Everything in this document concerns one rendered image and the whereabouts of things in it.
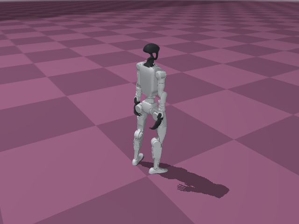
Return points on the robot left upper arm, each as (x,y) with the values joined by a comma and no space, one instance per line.
(138,73)

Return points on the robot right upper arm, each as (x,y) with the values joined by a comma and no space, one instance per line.
(161,76)

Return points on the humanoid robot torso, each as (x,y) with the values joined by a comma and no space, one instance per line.
(148,83)

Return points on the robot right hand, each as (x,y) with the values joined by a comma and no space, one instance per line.
(158,122)

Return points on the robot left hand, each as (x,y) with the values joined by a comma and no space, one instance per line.
(136,103)

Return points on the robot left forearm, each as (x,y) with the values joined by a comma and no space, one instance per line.
(138,94)

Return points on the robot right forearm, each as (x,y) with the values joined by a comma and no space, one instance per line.
(162,102)

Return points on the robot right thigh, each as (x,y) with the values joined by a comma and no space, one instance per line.
(161,130)

